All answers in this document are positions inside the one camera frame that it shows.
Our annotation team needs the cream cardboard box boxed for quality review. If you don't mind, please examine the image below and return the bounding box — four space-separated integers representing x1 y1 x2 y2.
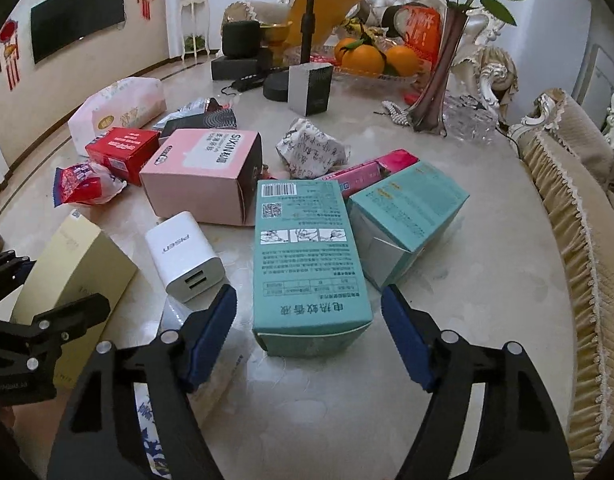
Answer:
11 209 138 389

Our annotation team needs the red gift bag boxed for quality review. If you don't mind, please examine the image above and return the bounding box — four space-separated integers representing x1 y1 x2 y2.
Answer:
403 4 443 64

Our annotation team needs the teal cardboard box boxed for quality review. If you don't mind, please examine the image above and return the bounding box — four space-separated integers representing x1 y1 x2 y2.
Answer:
347 161 470 291

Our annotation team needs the black wall television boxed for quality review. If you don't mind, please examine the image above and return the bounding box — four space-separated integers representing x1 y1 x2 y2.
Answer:
30 0 126 65

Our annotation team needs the white tissue pack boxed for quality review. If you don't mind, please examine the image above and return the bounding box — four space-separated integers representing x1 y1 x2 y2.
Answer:
68 77 168 157

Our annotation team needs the glass ashtray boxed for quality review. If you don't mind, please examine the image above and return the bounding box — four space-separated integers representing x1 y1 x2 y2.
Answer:
443 94 500 144

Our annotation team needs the gold bowl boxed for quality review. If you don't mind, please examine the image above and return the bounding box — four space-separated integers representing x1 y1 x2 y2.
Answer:
259 20 294 67

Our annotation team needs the teal box with barcode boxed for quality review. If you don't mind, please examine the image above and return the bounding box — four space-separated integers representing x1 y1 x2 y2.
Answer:
252 179 374 359

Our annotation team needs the red cardboard box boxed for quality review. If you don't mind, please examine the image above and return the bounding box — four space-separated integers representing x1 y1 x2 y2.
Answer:
85 127 160 187

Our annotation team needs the blue and white patterned packet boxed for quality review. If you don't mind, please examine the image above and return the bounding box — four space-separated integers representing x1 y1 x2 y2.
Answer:
134 384 170 480

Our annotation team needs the crumpled printed paper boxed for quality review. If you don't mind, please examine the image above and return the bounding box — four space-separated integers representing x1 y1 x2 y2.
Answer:
276 118 352 181

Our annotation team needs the flat black box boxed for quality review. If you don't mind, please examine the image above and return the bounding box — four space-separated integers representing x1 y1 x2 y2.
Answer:
210 48 274 81

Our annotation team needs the pink and black box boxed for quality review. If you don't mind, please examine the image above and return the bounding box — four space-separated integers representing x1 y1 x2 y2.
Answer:
139 128 264 227

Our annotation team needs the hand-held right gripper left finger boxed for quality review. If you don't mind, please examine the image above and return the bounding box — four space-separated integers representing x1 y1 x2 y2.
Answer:
47 284 238 480

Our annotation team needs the long pink box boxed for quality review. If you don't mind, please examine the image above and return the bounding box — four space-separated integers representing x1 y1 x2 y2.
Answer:
331 149 420 197

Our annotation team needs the black and silver packet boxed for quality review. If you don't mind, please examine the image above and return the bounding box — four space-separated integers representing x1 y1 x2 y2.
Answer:
153 97 238 137

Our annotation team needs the glass fruit tray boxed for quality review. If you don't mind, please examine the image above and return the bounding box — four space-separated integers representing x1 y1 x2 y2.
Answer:
309 54 424 87

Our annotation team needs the white box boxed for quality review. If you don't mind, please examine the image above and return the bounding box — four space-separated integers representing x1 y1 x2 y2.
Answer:
160 299 254 429

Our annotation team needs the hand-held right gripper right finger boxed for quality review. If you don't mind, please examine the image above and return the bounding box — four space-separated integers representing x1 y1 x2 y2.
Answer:
381 284 575 480

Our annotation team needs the yellow envelope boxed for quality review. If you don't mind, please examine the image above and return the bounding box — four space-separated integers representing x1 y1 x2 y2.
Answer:
285 0 374 69

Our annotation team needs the orange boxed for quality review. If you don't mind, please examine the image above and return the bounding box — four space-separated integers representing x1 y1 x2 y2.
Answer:
334 37 360 62
385 45 421 77
342 42 388 75

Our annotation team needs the white side stand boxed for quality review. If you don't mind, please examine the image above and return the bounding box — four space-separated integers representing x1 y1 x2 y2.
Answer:
179 0 210 64

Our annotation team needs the sofa with beige fringed cover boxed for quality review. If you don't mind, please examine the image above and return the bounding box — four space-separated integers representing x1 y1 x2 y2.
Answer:
506 87 614 477

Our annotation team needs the white USB charger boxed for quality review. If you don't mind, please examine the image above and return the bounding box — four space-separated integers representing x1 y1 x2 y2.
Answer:
145 211 223 304

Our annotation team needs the dark glass vase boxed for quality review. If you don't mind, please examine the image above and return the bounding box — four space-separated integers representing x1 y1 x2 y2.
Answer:
406 6 471 134

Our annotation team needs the dark cylindrical speaker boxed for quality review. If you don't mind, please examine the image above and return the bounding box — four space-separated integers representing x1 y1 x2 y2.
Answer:
221 20 262 60

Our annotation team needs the red snack packet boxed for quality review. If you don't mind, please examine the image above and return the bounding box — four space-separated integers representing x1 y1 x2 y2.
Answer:
53 159 128 207

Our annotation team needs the silver and black box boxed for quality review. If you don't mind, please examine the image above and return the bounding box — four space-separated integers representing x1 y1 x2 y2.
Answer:
288 63 334 117

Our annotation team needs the black stand with round base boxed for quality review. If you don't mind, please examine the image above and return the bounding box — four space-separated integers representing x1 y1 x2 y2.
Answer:
263 0 322 104

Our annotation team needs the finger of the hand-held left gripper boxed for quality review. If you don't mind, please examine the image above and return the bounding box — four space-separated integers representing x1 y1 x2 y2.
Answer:
0 294 110 402
0 252 36 311

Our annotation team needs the black handset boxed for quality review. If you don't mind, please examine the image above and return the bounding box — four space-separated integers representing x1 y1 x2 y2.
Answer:
221 73 264 96

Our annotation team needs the pearl hair clip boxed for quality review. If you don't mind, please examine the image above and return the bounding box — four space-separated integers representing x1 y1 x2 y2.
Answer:
381 100 414 127

